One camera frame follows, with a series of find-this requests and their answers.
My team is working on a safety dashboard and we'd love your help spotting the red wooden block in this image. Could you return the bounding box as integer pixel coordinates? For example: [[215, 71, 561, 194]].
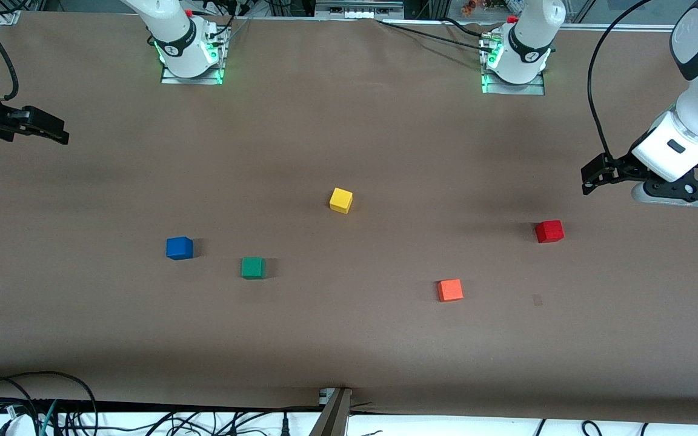
[[536, 220, 565, 244]]

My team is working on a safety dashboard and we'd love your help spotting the orange wooden block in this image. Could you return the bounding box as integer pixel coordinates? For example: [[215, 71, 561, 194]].
[[437, 279, 465, 303]]

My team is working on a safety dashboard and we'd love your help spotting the blue wooden block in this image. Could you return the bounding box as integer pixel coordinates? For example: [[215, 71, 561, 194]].
[[166, 236, 194, 261]]

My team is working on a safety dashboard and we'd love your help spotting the yellow wooden block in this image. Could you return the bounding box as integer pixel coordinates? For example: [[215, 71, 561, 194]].
[[329, 187, 354, 214]]

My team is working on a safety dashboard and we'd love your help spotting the orange decorative item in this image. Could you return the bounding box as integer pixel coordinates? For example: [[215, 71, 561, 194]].
[[461, 0, 510, 16]]

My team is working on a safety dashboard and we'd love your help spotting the grey power strip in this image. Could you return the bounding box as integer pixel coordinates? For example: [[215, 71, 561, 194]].
[[316, 0, 405, 20]]

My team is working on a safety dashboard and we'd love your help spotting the paper table cover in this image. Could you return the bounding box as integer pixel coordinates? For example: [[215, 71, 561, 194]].
[[0, 11, 698, 420]]

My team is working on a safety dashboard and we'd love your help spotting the grey metal beam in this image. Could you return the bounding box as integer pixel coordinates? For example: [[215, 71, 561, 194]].
[[310, 388, 353, 436]]

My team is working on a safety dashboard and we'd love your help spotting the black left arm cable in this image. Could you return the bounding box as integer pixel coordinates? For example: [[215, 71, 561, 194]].
[[588, 0, 656, 160]]

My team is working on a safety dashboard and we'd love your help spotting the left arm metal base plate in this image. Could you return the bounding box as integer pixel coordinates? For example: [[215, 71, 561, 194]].
[[481, 70, 547, 96]]

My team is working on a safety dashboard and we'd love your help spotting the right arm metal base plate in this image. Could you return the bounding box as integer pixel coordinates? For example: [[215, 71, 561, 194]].
[[160, 58, 226, 85]]

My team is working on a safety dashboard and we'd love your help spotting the aluminium frame rail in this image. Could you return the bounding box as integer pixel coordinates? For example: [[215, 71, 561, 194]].
[[567, 23, 677, 32]]

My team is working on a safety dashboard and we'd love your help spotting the short black table cable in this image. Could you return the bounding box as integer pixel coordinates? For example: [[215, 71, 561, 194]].
[[439, 16, 490, 39]]

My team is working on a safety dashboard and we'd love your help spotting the long black table cable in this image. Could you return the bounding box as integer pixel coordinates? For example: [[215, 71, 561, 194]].
[[376, 18, 495, 53]]

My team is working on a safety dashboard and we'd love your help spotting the black looping floor cable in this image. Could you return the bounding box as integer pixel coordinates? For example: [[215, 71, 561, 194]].
[[0, 371, 100, 436]]

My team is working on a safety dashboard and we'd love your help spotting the green floor cable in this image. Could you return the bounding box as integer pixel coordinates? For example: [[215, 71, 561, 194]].
[[37, 400, 60, 436]]

